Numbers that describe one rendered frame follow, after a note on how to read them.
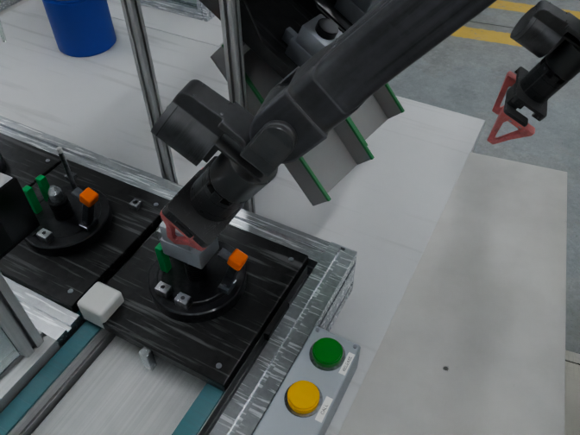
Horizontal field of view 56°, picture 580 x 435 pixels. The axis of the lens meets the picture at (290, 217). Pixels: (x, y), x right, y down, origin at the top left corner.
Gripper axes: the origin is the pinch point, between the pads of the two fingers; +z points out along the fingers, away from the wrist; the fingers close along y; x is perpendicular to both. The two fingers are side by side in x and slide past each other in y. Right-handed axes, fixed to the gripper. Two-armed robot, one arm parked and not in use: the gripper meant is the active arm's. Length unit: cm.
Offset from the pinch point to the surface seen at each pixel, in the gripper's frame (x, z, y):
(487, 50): 65, 89, -269
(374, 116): 12.7, 1.8, -45.1
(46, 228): -14.8, 23.4, 3.4
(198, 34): -31, 51, -78
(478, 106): 73, 83, -212
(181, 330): 9.5, 8.2, 7.8
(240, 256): 7.8, -3.0, -0.3
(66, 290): -5.7, 19.2, 10.0
